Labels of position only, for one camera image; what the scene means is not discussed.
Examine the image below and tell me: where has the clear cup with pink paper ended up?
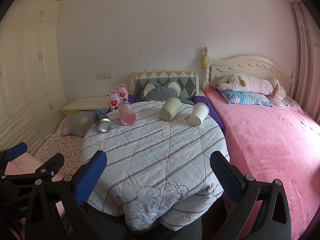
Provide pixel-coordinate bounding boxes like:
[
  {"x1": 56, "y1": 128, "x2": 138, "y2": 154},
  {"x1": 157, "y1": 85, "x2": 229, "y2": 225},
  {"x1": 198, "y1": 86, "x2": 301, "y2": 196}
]
[{"x1": 118, "y1": 101, "x2": 136, "y2": 126}]

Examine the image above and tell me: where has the white paper cup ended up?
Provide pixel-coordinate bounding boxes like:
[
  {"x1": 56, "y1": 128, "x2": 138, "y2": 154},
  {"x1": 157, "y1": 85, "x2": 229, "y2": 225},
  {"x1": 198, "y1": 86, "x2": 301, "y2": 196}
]
[{"x1": 189, "y1": 102, "x2": 209, "y2": 127}]

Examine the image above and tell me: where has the pink folded blanket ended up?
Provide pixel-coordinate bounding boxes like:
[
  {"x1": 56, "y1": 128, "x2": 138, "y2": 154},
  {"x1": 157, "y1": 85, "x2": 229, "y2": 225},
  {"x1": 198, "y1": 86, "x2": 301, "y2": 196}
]
[{"x1": 4, "y1": 152, "x2": 63, "y2": 183}]

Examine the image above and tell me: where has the heart pattern bed sheet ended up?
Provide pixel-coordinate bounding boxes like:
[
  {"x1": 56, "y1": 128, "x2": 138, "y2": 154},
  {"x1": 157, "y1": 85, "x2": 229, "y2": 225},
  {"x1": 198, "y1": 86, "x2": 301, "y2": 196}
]
[{"x1": 34, "y1": 118, "x2": 84, "y2": 177}]

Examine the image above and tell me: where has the cream wardrobe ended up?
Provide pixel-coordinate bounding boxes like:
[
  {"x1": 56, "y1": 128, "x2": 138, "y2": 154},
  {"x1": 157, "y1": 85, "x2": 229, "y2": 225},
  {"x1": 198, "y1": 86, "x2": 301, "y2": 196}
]
[{"x1": 1, "y1": 0, "x2": 67, "y2": 155}]

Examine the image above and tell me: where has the grey flower pillow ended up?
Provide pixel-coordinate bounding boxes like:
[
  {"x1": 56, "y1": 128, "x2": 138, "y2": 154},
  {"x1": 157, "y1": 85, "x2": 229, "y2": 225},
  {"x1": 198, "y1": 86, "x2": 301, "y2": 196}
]
[{"x1": 61, "y1": 111, "x2": 94, "y2": 137}]

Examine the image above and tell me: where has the blue and silver can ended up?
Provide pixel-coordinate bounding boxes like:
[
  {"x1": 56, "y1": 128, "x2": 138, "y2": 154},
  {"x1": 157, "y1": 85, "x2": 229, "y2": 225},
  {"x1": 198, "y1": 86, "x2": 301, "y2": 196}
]
[{"x1": 93, "y1": 109, "x2": 112, "y2": 133}]

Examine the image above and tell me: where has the pink fleece blanket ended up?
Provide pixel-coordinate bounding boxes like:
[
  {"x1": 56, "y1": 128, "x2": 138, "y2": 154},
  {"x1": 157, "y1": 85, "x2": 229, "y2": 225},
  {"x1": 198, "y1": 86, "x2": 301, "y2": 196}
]
[{"x1": 204, "y1": 88, "x2": 319, "y2": 239}]

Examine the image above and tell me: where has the striped white quilt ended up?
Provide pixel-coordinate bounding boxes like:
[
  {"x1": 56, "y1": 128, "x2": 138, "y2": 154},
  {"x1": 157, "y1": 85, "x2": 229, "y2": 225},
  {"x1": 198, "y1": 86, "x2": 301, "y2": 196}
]
[{"x1": 82, "y1": 101, "x2": 229, "y2": 231}]

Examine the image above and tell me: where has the cream bedside table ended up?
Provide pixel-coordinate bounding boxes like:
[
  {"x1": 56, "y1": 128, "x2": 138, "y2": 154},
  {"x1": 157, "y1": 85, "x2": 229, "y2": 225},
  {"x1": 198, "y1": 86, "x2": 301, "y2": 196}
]
[{"x1": 62, "y1": 96, "x2": 109, "y2": 116}]

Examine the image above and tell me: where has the left pink bunny toy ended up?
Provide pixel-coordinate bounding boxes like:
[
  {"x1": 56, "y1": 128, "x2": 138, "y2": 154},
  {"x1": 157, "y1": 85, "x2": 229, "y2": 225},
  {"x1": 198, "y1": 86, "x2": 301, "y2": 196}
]
[{"x1": 106, "y1": 90, "x2": 121, "y2": 111}]

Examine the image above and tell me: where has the pink bunny toy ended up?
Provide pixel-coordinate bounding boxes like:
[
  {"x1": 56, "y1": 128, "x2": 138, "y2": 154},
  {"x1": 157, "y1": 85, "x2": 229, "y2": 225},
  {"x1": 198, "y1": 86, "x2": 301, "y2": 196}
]
[
  {"x1": 116, "y1": 84, "x2": 129, "y2": 101},
  {"x1": 106, "y1": 90, "x2": 121, "y2": 111}
]

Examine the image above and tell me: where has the right pink bunny toy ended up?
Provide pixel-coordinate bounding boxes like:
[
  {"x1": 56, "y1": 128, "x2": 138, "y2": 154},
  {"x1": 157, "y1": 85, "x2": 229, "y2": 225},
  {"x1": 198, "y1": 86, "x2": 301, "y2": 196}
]
[{"x1": 116, "y1": 84, "x2": 129, "y2": 101}]

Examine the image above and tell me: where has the blue cartoon pillow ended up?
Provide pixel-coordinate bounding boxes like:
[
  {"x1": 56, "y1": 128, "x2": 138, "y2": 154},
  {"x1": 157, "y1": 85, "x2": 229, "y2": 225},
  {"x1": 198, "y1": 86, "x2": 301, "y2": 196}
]
[{"x1": 220, "y1": 90, "x2": 272, "y2": 107}]

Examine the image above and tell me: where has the grey cat plush pillow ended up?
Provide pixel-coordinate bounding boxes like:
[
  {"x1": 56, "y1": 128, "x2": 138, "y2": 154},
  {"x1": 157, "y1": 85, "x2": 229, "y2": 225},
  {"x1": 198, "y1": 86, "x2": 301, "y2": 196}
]
[{"x1": 139, "y1": 81, "x2": 194, "y2": 105}]

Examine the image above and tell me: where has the green ceramic mug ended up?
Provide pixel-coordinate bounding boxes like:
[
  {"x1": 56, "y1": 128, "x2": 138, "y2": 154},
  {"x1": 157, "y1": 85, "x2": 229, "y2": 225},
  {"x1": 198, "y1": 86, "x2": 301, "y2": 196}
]
[{"x1": 159, "y1": 98, "x2": 182, "y2": 121}]

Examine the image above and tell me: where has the purple cushion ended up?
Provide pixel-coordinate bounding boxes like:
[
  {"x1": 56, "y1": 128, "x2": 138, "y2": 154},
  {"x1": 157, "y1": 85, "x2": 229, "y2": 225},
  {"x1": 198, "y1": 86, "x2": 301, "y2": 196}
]
[{"x1": 194, "y1": 95, "x2": 226, "y2": 133}]

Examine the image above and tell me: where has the white and pink plush dog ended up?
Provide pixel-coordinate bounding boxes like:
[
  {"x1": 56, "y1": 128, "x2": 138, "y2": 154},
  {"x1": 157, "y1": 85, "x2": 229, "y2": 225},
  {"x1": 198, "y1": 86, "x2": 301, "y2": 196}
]
[{"x1": 217, "y1": 74, "x2": 286, "y2": 100}]

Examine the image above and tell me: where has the cream wooden bed headboard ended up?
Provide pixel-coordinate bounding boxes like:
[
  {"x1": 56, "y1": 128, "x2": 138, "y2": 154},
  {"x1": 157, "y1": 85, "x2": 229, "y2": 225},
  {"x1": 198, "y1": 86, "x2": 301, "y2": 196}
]
[{"x1": 201, "y1": 47, "x2": 296, "y2": 97}]

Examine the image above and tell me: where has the diamond pattern quilted headboard cover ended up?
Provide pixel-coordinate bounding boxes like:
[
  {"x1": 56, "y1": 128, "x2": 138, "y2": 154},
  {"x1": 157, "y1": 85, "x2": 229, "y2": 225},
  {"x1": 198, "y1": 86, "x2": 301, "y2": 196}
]
[{"x1": 129, "y1": 70, "x2": 200, "y2": 100}]

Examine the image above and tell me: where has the yellow star sticker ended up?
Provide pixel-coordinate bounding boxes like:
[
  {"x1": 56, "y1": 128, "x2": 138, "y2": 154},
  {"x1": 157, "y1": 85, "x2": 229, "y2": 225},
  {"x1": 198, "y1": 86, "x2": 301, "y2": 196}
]
[{"x1": 202, "y1": 61, "x2": 210, "y2": 67}]

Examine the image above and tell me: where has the pink curtain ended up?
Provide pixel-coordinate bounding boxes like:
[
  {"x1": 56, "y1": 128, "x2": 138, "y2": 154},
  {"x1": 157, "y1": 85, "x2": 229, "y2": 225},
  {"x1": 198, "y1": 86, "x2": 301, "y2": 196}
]
[{"x1": 292, "y1": 2, "x2": 319, "y2": 123}]

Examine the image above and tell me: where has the wall socket panel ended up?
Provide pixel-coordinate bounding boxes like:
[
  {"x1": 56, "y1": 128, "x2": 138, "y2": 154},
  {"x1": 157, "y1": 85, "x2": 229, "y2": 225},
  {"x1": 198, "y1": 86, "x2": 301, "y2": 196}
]
[{"x1": 96, "y1": 72, "x2": 112, "y2": 80}]

